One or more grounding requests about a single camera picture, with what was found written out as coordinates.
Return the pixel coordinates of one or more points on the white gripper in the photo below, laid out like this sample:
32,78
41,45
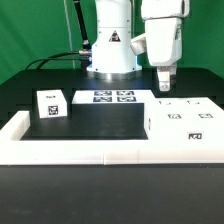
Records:
164,46

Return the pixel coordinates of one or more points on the white cabinet body box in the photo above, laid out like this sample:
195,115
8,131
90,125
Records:
186,119

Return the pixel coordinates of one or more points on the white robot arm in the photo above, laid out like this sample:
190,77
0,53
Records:
115,51

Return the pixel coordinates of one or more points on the white cabinet top block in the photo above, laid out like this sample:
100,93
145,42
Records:
51,103

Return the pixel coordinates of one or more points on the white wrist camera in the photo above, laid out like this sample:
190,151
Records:
138,44

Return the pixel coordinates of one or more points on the white marker base plate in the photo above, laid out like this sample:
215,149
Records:
113,96

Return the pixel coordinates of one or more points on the white U-shaped workspace frame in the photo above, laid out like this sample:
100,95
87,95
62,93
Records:
15,151

